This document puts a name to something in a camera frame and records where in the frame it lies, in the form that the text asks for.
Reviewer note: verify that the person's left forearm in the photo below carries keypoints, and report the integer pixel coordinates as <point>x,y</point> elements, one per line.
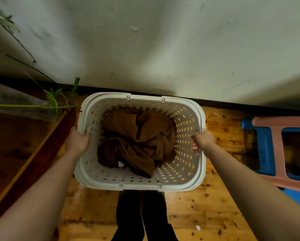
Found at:
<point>33,198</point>

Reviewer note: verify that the brown cloth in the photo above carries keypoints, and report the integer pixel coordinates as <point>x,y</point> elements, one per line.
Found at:
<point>137,140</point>

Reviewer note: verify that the person's left hand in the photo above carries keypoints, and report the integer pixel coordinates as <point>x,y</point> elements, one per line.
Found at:
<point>76,143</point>

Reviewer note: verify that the white perforated laundry basket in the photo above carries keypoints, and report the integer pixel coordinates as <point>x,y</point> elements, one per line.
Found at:
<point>140,170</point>

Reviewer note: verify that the person's right thumb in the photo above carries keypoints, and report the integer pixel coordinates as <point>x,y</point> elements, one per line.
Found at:
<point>195,136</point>

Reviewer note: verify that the green leafy plant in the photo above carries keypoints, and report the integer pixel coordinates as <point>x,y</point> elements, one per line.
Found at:
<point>52,96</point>

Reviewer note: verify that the person's left thumb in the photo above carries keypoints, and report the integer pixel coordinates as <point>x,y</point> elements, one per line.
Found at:
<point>86,136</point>

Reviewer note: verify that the blue plastic stool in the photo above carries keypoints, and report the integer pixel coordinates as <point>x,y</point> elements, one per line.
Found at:
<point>265,148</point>

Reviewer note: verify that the person's right forearm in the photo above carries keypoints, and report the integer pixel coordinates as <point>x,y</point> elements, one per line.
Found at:
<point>253,195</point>

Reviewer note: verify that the dark wooden table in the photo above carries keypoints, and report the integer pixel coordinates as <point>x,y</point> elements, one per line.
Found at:
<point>17,153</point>

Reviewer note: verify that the person's black trousers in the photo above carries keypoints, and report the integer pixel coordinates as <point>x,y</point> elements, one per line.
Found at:
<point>143,218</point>

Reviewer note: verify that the person's right hand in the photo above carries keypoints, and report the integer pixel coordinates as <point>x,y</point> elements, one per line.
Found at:
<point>204,141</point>

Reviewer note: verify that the pink plastic stool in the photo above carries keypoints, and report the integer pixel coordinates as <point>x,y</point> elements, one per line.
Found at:
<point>280,153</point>

